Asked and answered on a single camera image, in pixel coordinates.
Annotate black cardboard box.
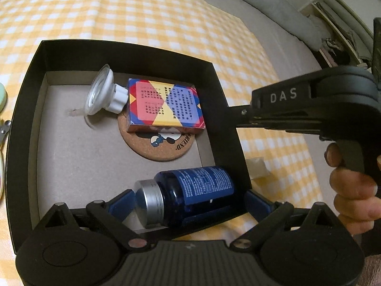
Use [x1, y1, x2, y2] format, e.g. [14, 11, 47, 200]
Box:
[6, 39, 251, 250]

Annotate blue bottle silver cap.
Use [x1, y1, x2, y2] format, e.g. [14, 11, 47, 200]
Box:
[135, 166, 235, 228]

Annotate mint green tape measure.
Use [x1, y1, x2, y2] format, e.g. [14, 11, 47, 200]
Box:
[0, 83, 7, 103]

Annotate white orange scissors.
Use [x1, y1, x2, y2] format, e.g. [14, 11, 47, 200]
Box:
[0, 120, 12, 144]

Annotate right hand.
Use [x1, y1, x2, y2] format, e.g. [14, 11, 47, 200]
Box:
[325, 143, 380, 235]

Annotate yellow white checkered cloth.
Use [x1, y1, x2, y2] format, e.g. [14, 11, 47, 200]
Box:
[0, 0, 326, 286]

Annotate white wardrobe shelving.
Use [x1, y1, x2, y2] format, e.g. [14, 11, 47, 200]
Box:
[300, 0, 373, 69]

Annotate grey duvet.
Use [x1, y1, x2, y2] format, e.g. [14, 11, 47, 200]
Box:
[193, 0, 326, 51]

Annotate round cork coaster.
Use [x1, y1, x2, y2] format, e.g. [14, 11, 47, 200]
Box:
[118, 113, 196, 161]

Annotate clear suction cup white knob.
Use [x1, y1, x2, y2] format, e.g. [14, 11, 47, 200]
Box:
[84, 64, 129, 116]

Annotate colourful card box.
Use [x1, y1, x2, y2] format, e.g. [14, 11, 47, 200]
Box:
[127, 78, 205, 134]

